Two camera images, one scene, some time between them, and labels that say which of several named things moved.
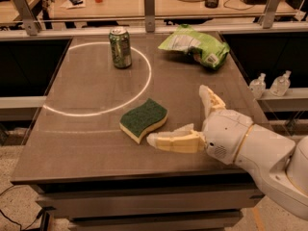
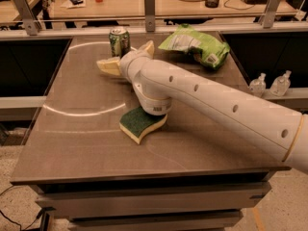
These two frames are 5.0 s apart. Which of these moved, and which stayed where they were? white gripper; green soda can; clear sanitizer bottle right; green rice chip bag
Moved: white gripper
Stayed: clear sanitizer bottle right; green rice chip bag; green soda can
